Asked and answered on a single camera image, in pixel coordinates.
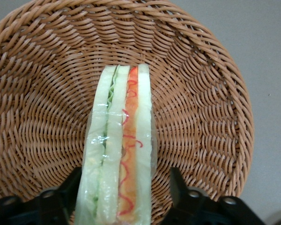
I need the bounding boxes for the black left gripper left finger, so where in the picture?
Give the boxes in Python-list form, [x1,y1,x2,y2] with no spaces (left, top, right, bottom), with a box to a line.
[0,166,83,225]

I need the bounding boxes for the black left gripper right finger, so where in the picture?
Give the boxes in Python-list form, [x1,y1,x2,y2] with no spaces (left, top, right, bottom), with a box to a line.
[161,167,266,225]

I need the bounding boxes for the triangle sandwich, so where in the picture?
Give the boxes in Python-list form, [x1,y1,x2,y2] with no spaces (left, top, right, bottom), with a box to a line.
[74,63,158,225]

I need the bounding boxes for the round brown wicker basket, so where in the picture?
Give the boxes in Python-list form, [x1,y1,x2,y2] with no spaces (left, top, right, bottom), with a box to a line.
[0,0,255,225]

